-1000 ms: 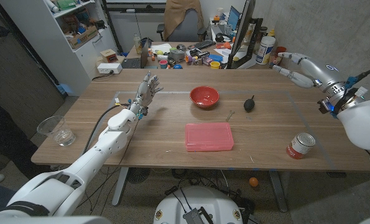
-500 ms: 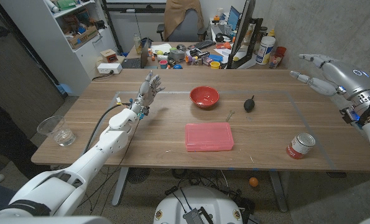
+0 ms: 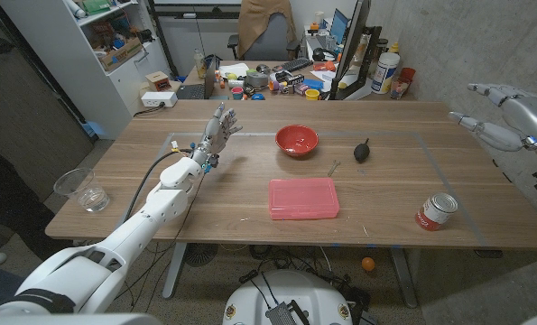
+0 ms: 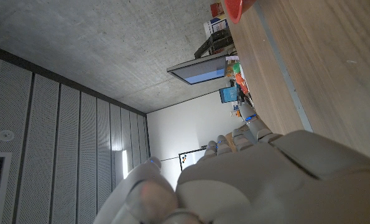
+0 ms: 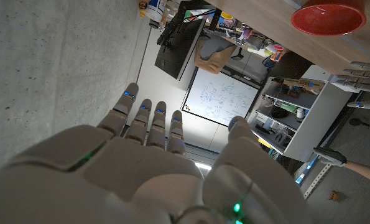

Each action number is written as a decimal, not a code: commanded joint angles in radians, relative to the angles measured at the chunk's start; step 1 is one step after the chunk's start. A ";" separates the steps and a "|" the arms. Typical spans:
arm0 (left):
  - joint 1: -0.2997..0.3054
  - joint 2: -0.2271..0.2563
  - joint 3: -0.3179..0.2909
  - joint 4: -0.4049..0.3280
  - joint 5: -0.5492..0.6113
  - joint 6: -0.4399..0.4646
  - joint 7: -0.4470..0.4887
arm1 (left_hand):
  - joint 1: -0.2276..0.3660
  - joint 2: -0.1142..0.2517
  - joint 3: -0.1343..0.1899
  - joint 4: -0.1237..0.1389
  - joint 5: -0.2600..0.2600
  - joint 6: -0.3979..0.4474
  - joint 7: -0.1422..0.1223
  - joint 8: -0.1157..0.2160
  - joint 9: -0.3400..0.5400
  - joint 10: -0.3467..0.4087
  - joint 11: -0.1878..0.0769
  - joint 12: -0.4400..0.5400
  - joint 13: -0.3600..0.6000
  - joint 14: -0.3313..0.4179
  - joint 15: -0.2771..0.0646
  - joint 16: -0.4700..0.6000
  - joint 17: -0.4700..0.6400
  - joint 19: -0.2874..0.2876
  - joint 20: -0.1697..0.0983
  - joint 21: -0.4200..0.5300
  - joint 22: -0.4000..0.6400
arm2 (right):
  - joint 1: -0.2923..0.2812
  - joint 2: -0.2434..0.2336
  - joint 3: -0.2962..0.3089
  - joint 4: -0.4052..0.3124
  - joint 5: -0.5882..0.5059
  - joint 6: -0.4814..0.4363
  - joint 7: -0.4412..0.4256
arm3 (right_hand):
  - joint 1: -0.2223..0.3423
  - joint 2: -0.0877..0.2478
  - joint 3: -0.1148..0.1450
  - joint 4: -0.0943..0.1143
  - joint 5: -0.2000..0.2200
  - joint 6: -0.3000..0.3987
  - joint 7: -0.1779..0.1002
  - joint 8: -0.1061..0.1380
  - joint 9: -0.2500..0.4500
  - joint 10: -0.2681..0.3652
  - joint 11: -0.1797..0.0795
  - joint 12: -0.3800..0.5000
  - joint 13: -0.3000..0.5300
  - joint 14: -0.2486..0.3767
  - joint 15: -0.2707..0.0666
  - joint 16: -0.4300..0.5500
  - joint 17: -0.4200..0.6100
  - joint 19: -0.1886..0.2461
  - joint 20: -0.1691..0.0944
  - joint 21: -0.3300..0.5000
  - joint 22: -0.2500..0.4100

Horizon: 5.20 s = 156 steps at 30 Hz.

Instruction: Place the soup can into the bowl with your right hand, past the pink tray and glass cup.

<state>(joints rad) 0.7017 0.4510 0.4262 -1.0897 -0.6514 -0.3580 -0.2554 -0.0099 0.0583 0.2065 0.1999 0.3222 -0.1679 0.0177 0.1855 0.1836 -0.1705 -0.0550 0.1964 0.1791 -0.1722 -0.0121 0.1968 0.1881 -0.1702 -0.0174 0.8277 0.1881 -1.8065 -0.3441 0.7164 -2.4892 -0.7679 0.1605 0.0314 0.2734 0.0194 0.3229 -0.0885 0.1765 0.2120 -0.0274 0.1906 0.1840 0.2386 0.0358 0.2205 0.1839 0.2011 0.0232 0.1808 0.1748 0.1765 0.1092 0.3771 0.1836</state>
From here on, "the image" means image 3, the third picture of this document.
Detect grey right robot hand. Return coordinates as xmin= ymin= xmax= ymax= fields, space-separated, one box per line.
xmin=447 ymin=82 xmax=537 ymax=159

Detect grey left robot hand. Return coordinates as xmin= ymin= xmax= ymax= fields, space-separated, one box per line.
xmin=190 ymin=102 xmax=244 ymax=166

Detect red and white soup can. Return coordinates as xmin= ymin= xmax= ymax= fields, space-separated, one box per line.
xmin=414 ymin=192 xmax=459 ymax=232

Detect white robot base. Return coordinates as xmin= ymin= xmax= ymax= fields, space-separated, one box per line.
xmin=222 ymin=269 xmax=354 ymax=325

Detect red bowl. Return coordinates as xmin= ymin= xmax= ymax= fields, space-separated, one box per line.
xmin=274 ymin=125 xmax=319 ymax=158

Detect pink plastic tray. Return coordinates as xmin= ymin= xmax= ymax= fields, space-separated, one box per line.
xmin=268 ymin=177 xmax=341 ymax=221

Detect clear glass cup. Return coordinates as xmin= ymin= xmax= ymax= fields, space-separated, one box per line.
xmin=52 ymin=167 xmax=111 ymax=213

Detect black laptop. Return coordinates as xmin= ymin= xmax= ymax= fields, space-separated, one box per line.
xmin=176 ymin=54 xmax=219 ymax=101

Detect wooden desk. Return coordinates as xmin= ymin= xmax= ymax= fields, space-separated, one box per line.
xmin=181 ymin=60 xmax=417 ymax=101

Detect white power strip box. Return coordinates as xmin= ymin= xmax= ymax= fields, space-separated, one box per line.
xmin=140 ymin=91 xmax=179 ymax=108

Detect grey tape roll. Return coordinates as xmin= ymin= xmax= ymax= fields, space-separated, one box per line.
xmin=245 ymin=70 xmax=270 ymax=88

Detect clear bottle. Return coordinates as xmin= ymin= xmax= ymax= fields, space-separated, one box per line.
xmin=193 ymin=48 xmax=207 ymax=79

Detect small wooden box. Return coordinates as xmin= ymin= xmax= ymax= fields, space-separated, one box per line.
xmin=144 ymin=70 xmax=171 ymax=93

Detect black keyboard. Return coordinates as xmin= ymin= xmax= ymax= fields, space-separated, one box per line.
xmin=280 ymin=57 xmax=313 ymax=73

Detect grey office chair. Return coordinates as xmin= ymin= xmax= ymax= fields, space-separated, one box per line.
xmin=227 ymin=12 xmax=301 ymax=62

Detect brown chair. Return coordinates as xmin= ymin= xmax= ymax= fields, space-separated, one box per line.
xmin=236 ymin=0 xmax=298 ymax=60

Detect black round grille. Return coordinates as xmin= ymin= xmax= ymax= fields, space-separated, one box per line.
xmin=184 ymin=243 xmax=218 ymax=268

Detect cardboard box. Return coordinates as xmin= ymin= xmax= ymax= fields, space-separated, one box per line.
xmin=98 ymin=36 xmax=144 ymax=72

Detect black headphones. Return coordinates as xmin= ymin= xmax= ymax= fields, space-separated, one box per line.
xmin=311 ymin=47 xmax=338 ymax=63

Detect white shelf unit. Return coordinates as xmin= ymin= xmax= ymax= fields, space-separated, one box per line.
xmin=0 ymin=0 xmax=172 ymax=140

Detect grey metal table leg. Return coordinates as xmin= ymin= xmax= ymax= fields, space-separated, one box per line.
xmin=388 ymin=247 xmax=419 ymax=310
xmin=162 ymin=242 xmax=189 ymax=300

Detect black rubber air blower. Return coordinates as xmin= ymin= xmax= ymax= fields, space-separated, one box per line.
xmin=353 ymin=137 xmax=372 ymax=164

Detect white canister with blue label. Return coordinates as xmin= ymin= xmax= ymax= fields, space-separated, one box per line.
xmin=370 ymin=51 xmax=401 ymax=95

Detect blue tablet screen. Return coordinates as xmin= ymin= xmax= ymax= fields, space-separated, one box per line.
xmin=329 ymin=7 xmax=350 ymax=45

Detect black computer monitor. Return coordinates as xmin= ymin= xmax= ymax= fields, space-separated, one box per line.
xmin=329 ymin=0 xmax=383 ymax=101

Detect person in black trousers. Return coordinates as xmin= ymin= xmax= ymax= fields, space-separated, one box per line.
xmin=0 ymin=131 xmax=75 ymax=266

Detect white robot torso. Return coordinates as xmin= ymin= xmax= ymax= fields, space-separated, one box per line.
xmin=0 ymin=312 xmax=163 ymax=325

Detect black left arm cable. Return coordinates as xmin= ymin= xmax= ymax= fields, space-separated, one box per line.
xmin=122 ymin=148 xmax=199 ymax=223

